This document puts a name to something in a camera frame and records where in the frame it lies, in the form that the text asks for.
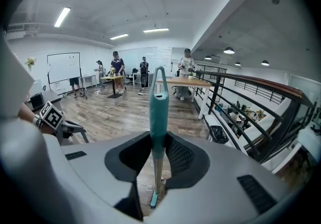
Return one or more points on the ceiling strip light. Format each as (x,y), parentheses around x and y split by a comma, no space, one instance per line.
(155,30)
(119,36)
(62,16)

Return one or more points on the black office chair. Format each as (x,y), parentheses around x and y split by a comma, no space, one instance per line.
(131,76)

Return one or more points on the small black bin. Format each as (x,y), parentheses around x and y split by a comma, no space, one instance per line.
(219,134)

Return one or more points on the black railing with wooden handrail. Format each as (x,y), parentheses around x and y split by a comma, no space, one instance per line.
(276,87)

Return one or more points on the white desk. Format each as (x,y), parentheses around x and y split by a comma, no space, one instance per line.
(143,74)
(89,77)

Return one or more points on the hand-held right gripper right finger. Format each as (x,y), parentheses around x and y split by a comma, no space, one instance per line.
(213,182)

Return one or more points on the small wooden pedestal table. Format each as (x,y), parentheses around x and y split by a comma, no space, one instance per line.
(113,78)

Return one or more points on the white wristband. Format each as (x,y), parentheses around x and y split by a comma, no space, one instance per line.
(37,121)

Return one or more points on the whiteboard on rolling stand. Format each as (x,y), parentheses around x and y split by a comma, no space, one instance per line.
(64,67)

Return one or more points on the wooden table with white legs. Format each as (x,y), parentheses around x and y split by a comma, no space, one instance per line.
(185,83)

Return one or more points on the grey speaker box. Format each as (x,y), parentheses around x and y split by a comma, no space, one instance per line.
(37,100)

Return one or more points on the teal broom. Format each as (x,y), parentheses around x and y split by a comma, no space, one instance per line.
(158,117)

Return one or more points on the black pendant lamp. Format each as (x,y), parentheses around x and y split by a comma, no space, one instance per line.
(229,50)
(207,57)
(265,63)
(238,63)

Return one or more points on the vase of pale flowers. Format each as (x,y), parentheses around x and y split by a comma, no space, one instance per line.
(30,62)

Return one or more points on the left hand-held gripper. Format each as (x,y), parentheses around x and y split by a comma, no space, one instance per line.
(51,116)

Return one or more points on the person's left forearm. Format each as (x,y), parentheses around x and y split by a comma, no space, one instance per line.
(26,113)

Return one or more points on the small potted plant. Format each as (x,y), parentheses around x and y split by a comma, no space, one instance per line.
(191,74)

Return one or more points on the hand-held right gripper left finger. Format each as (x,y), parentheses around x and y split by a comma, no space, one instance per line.
(95,175)

